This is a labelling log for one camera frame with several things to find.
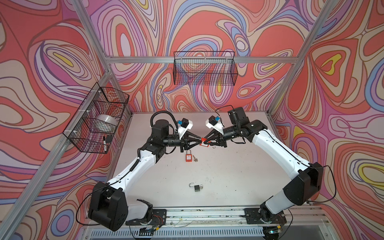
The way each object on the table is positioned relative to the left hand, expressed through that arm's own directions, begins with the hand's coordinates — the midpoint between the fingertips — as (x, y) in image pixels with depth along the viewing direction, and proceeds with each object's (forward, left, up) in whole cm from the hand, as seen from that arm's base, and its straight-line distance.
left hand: (200, 141), depth 69 cm
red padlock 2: (0, -2, +1) cm, 2 cm away
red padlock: (+5, +6, -26) cm, 28 cm away
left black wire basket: (+6, +49, +6) cm, 50 cm away
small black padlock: (-13, +1, -27) cm, 31 cm away
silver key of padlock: (+4, +2, -28) cm, 28 cm away
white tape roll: (+11, +46, +4) cm, 48 cm away
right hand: (0, -4, -3) cm, 4 cm away
